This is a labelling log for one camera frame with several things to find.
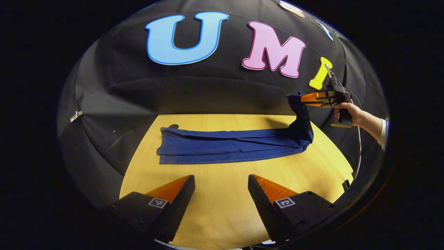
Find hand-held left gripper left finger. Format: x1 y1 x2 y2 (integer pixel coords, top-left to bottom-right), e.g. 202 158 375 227
104 175 196 243

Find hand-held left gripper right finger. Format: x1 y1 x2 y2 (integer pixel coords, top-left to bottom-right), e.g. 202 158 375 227
248 174 342 243

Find thin black cable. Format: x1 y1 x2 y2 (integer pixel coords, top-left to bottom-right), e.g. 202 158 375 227
347 90 363 176

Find blue denim jeans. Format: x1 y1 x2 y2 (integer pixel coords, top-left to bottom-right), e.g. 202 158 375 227
157 91 314 165

